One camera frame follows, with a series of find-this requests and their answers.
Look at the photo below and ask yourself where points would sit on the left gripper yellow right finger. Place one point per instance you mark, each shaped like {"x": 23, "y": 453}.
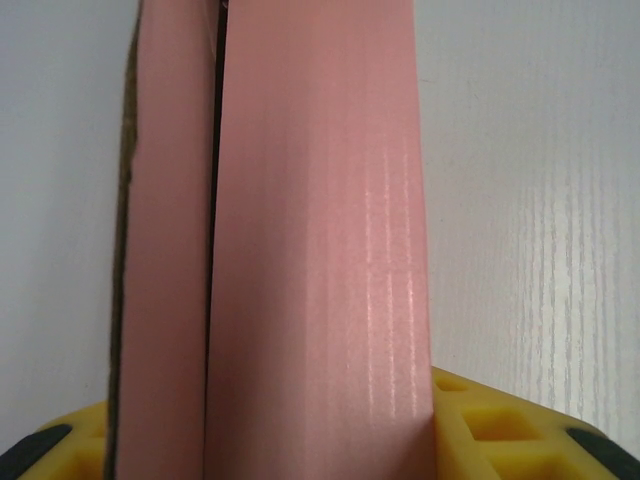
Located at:
{"x": 530, "y": 440}

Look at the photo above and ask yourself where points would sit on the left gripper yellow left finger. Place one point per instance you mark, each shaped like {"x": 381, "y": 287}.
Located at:
{"x": 55, "y": 445}

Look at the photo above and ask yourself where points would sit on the pink cardboard box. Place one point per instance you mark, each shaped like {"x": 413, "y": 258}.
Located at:
{"x": 310, "y": 250}

